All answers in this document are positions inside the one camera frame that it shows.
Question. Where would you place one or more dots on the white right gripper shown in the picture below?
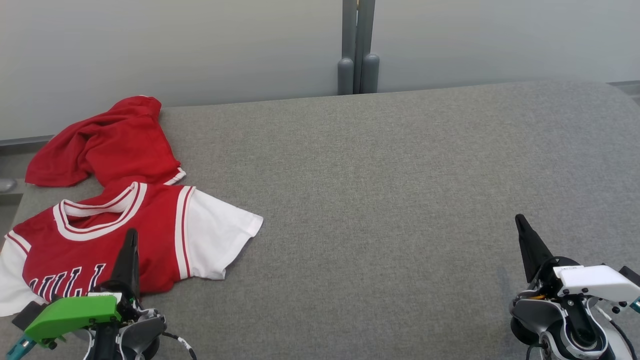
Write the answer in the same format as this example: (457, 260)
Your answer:
(600, 282)

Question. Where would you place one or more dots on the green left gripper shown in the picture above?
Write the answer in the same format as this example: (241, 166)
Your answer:
(70, 315)

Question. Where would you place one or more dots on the red jersey with white sleeves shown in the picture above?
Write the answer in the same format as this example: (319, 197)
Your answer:
(150, 225)

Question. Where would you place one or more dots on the red shorts with white trim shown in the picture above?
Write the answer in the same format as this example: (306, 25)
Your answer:
(125, 145)

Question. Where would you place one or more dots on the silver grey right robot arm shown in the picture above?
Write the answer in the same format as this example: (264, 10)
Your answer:
(575, 340)

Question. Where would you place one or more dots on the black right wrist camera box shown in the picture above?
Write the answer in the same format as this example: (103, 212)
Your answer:
(631, 275)

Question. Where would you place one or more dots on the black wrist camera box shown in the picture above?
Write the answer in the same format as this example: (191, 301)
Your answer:
(631, 275)
(27, 315)

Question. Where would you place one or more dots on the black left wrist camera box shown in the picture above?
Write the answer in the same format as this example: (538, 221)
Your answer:
(27, 315)

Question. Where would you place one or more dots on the teal right camera connector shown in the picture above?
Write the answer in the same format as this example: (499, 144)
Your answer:
(636, 305)

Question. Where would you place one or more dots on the teal camera connector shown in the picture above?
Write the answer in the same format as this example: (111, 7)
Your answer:
(636, 305)
(19, 348)

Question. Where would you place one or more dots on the teal left camera connector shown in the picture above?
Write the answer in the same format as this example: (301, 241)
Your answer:
(19, 348)

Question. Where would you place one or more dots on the grey partition post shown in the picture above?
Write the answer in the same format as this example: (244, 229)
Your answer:
(357, 50)

